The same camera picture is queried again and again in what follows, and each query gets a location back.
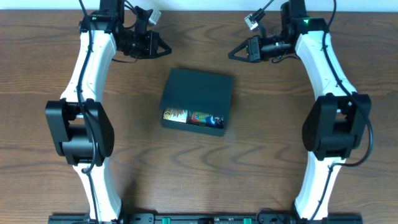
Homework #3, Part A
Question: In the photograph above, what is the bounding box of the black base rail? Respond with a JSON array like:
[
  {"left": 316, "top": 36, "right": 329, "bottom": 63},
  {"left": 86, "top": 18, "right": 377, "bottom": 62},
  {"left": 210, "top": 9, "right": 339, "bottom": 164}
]
[{"left": 47, "top": 213, "right": 363, "bottom": 224}]

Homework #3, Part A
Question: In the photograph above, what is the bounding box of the purple Dairy Milk bar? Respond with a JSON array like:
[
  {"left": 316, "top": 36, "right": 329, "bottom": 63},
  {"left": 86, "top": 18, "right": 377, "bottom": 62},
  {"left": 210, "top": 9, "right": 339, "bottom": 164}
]
[{"left": 214, "top": 116, "right": 224, "bottom": 129}]

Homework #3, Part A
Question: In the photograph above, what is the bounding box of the blue Oreo pack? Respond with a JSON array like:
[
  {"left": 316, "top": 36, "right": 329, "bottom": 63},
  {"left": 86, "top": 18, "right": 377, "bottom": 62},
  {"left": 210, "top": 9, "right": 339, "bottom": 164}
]
[{"left": 206, "top": 115, "right": 216, "bottom": 128}]

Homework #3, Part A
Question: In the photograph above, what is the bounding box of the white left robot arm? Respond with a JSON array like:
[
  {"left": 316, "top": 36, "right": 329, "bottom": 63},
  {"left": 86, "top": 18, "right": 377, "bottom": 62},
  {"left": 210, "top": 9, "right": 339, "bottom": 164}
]
[{"left": 45, "top": 0, "right": 172, "bottom": 223}]

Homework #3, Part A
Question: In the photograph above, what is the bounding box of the brown Pocky box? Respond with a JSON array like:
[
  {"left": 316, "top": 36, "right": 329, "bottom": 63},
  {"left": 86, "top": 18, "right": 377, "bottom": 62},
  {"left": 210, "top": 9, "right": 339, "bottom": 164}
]
[{"left": 163, "top": 108, "right": 188, "bottom": 123}]

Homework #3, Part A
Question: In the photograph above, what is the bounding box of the green gummy worms bag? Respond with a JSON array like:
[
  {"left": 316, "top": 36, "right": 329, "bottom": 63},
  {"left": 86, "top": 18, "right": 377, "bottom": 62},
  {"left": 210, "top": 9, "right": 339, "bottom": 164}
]
[{"left": 188, "top": 111, "right": 209, "bottom": 126}]

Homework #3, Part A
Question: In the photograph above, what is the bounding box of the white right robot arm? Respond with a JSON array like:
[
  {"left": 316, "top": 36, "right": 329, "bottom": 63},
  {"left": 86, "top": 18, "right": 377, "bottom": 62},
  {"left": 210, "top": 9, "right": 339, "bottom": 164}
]
[{"left": 239, "top": 0, "right": 373, "bottom": 223}]

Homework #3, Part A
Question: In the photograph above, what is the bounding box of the black fabric storage box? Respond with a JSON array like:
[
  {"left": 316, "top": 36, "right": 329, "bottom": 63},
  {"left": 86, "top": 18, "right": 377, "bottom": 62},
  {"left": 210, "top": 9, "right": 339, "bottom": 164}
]
[{"left": 159, "top": 68, "right": 233, "bottom": 136}]

